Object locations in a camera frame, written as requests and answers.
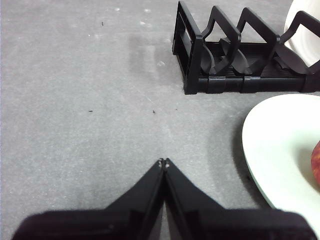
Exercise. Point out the green plate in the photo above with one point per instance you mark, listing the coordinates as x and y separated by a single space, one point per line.
275 150

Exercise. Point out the white plate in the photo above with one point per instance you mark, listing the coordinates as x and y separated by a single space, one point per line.
307 42

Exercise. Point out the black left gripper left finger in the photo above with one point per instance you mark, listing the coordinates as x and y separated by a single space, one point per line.
100 225

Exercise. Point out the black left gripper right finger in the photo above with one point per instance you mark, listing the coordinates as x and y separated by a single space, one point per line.
237 225

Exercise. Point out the red yellow apple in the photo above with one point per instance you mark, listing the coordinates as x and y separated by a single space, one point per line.
316 167

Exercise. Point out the black plate rack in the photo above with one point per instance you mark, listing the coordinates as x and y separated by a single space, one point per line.
225 85

